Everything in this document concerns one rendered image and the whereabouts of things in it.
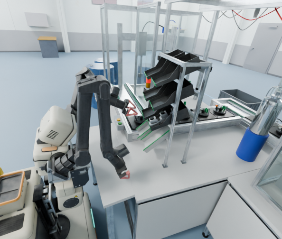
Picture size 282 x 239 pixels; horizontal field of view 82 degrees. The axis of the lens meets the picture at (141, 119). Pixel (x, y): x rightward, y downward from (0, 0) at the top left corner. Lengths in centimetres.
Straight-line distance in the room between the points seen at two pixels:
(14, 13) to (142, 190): 1144
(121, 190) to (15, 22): 1135
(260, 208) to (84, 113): 122
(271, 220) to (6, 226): 154
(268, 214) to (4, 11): 1212
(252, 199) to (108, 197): 96
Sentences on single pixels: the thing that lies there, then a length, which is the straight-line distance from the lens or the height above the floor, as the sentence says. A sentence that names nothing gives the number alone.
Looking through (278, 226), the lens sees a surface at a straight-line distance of 139.
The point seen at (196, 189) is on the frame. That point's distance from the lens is 137.
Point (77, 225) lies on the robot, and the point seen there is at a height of 28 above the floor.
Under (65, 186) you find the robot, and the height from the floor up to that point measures 90.
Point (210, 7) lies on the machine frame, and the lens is 251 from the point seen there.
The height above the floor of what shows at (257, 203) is 86.
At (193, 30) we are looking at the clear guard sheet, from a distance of 270.
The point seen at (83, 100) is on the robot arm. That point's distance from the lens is 71.
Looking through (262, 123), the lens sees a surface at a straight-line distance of 152.
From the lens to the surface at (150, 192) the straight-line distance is 119.
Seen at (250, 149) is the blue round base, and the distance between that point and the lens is 162.
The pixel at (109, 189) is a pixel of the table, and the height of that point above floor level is 86.
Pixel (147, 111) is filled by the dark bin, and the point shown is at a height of 121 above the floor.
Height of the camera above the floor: 183
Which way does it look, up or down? 31 degrees down
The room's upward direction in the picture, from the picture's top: 4 degrees clockwise
